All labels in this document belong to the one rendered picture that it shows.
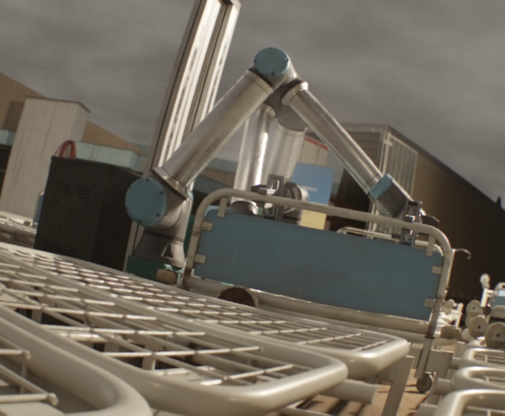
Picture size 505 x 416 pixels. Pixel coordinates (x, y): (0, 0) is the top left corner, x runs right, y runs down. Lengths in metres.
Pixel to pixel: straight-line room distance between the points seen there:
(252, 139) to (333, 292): 0.72
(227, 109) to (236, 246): 0.48
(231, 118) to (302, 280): 0.60
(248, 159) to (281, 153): 0.32
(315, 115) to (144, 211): 0.65
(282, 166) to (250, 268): 0.79
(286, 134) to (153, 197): 0.64
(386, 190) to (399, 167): 10.55
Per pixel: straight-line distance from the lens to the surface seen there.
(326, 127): 2.06
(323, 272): 1.63
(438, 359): 1.59
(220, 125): 1.96
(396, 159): 12.31
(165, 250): 2.11
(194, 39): 2.45
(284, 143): 2.35
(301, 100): 2.09
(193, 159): 1.96
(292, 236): 1.66
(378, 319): 1.59
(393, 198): 1.87
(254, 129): 2.16
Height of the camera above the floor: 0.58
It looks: 5 degrees up
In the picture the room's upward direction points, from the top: 12 degrees clockwise
